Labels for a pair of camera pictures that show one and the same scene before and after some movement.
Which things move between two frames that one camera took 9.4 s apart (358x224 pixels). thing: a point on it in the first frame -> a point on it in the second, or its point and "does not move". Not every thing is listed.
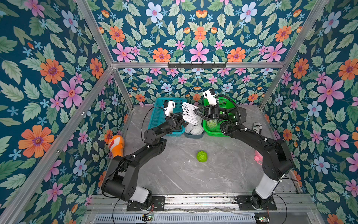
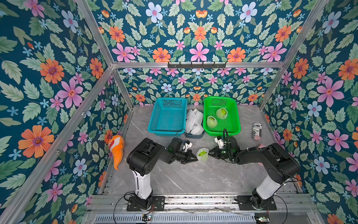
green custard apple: x=202 y=156 does not move
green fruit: x=189 y=115 -> x=202 y=155
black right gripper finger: x=202 y=115 -> x=213 y=153
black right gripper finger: x=195 y=110 -> x=223 y=139
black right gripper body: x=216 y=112 -> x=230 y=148
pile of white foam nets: x=194 y=129 does not move
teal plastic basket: x=158 y=114 does not move
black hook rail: x=196 y=65 does not move
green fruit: x=211 y=123 does not move
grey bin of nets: x=188 y=135 does not move
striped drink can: x=257 y=128 does not move
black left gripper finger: x=179 y=115 -> x=193 y=156
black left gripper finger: x=183 y=122 -> x=194 y=159
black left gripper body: x=173 y=122 -> x=183 y=157
